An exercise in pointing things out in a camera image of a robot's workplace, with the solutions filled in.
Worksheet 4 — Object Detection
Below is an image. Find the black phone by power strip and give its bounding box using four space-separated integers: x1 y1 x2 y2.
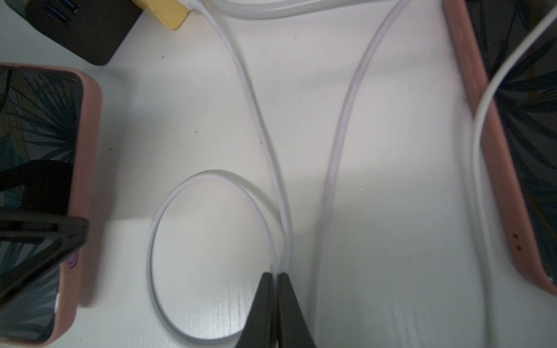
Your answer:
442 1 556 294

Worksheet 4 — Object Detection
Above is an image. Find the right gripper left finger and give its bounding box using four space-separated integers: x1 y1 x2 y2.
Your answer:
236 273 274 348

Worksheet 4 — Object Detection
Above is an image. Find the yellow charger adapter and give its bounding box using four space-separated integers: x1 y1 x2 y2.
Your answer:
132 0 190 30

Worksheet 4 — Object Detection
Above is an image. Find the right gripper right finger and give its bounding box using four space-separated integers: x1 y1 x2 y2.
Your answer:
277 273 316 348

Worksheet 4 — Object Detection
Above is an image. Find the black power bank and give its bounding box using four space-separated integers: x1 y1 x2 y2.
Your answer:
6 0 143 66

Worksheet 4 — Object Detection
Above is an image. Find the black phone pink case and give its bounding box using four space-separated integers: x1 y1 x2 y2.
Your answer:
1 63 102 347

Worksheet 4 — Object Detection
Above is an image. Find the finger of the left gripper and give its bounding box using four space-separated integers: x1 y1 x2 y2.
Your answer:
1 160 89 307

